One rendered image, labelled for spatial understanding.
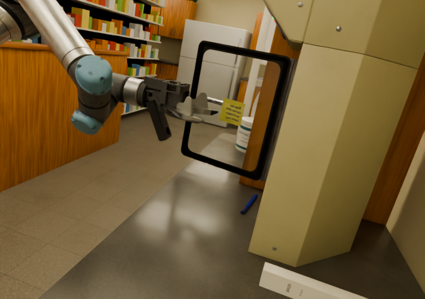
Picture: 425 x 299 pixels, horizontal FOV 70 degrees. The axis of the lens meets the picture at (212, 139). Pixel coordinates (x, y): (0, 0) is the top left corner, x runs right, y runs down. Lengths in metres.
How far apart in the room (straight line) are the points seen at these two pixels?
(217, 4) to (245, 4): 0.56
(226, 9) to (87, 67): 5.79
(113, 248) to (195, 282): 0.19
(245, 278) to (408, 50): 0.57
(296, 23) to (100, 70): 0.41
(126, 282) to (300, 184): 0.39
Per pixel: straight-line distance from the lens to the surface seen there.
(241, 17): 6.34
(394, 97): 0.75
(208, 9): 6.51
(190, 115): 0.74
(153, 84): 0.83
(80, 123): 0.82
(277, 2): 0.63
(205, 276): 0.66
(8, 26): 1.02
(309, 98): 0.62
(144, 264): 0.66
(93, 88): 0.71
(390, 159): 1.07
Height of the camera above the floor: 1.37
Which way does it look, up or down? 16 degrees down
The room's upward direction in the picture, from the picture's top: 11 degrees clockwise
